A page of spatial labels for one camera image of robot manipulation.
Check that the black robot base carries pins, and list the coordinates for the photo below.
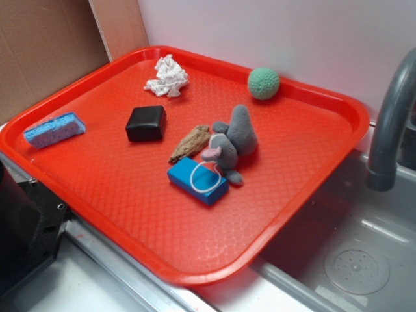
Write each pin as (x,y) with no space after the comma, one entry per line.
(33,219)

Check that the grey sink basin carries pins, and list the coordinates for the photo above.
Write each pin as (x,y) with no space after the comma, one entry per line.
(347,249)

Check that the brown wood piece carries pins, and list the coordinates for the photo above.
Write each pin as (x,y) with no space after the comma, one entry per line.
(191,144)

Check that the blue rectangular block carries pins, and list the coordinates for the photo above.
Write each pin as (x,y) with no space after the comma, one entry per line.
(202,180)

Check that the red plastic tray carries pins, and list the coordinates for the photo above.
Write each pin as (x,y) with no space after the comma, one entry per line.
(122,188)

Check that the grey plush mouse toy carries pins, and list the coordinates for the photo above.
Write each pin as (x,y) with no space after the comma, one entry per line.
(231,141)

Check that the brown cardboard panel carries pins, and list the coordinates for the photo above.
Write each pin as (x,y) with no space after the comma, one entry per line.
(45,46)

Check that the white paper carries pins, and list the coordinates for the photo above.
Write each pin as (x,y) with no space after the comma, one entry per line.
(170,78)

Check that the blue sponge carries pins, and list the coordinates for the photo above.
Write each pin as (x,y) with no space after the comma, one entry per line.
(55,130)

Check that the grey faucet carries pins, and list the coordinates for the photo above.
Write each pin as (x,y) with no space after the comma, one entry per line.
(393,141)

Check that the black rectangular box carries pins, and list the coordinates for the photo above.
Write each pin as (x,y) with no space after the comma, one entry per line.
(146,124)

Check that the green dimpled ball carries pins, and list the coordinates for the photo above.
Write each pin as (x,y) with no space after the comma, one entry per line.
(263,83)

